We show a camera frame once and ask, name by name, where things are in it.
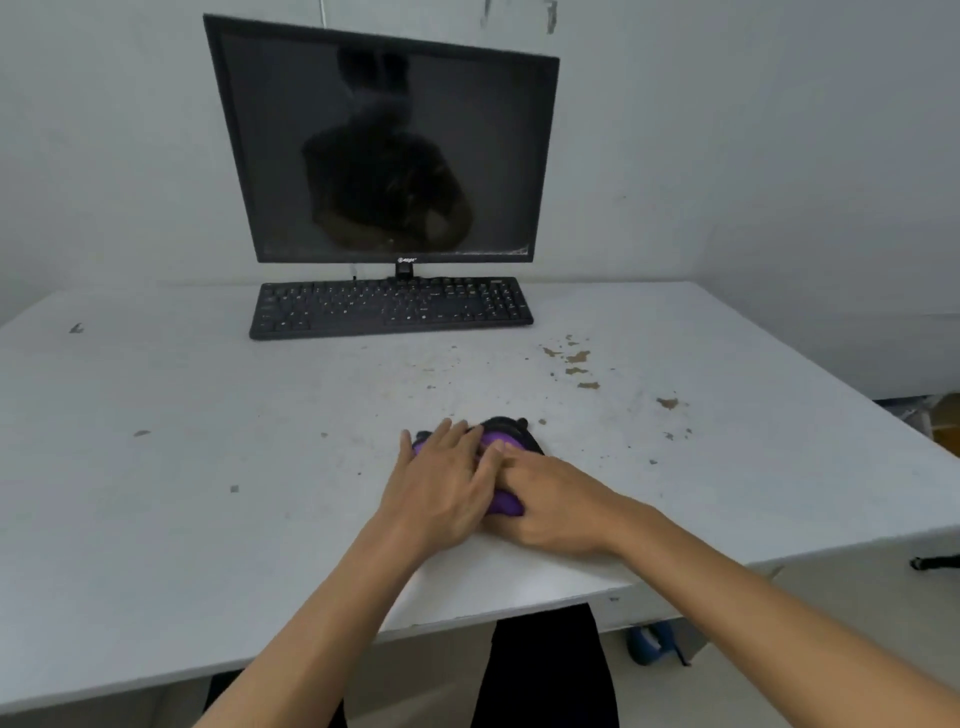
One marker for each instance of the person's right hand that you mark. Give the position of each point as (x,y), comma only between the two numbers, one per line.
(570,517)

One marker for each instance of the person's left hand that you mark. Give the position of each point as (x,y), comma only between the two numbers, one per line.
(435,495)

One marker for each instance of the purple cleaning cloth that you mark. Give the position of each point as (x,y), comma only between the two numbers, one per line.
(510,427)

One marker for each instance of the person's left forearm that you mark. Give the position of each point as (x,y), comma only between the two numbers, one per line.
(315,652)

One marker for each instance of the person's right forearm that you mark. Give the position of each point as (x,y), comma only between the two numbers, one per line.
(787,637)

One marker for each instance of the person's right leg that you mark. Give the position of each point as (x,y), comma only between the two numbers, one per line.
(547,675)

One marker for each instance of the blue object under table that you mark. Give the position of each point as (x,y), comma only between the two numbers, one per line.
(652,645)

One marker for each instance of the black keyboard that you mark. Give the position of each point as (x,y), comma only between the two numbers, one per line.
(390,307)

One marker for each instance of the white table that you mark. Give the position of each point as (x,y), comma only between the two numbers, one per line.
(225,420)

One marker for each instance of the black computer monitor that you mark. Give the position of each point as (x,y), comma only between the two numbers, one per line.
(390,150)

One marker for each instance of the black tool on floor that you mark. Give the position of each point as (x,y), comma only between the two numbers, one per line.
(934,562)

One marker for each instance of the yellow wooden board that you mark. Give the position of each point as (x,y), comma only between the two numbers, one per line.
(949,435)

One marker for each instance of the white metal stand frame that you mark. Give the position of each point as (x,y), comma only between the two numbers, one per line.
(911,412)

